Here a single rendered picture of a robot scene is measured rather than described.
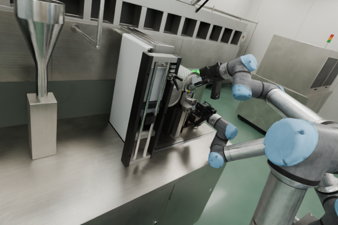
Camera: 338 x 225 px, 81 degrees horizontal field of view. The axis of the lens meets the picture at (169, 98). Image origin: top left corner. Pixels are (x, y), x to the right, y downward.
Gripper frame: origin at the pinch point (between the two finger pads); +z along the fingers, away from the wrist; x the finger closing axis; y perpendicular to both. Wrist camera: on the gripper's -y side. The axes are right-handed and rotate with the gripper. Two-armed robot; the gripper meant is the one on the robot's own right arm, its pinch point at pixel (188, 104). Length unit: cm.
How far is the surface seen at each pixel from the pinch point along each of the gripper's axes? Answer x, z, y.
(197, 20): -18, 31, 49
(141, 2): 28, 30, 50
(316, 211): -168, -88, -109
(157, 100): 39.0, -14.6, 14.9
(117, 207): 60, -32, -19
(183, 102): 12.1, -6.2, 6.5
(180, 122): 10.6, -7.2, -7.2
